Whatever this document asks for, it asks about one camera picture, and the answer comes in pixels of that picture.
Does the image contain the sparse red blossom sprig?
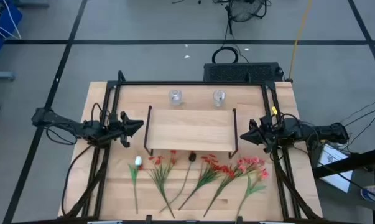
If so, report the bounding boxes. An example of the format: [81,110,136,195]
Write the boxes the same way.
[147,149,178,219]

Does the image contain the grey floor bar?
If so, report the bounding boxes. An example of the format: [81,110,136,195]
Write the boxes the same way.
[0,71,16,82]
[12,0,50,9]

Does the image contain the white artificial tulip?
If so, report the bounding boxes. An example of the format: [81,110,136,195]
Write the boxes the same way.
[127,156,144,215]

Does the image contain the dense red flower bunch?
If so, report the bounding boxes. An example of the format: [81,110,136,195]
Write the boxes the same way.
[178,154,237,211]

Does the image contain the black metal rig frame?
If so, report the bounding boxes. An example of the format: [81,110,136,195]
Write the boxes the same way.
[61,70,323,224]

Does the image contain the yellow cable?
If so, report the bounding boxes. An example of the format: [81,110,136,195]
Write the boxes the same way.
[288,0,314,81]

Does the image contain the clear glass vase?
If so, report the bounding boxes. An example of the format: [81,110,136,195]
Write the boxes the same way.
[168,88,183,106]
[212,89,227,108]

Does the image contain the pink blossom spray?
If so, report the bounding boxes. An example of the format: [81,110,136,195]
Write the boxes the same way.
[203,157,266,218]

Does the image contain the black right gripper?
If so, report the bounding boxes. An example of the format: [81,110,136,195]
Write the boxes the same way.
[239,115,277,153]

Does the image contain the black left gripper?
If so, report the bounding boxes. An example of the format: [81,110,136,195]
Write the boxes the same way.
[108,111,144,147]

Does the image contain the coiled black cable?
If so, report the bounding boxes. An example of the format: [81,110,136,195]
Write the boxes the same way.
[211,46,239,65]

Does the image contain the wooden shelf with black legs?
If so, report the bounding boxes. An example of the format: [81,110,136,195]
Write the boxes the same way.
[143,105,239,159]

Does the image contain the white printed box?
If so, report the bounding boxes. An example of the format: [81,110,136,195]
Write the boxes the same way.
[317,143,353,194]

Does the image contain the black floor fan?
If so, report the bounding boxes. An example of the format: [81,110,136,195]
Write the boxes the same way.
[228,0,268,23]

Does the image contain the black perforated computer case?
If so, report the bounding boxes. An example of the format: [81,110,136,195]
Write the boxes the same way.
[203,62,284,83]

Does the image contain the black metal beam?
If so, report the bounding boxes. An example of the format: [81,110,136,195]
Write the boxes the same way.
[311,146,375,180]

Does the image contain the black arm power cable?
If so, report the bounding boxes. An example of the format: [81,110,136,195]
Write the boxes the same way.
[61,144,93,217]

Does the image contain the person's shoe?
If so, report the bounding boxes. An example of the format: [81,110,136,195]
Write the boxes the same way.
[360,184,375,202]

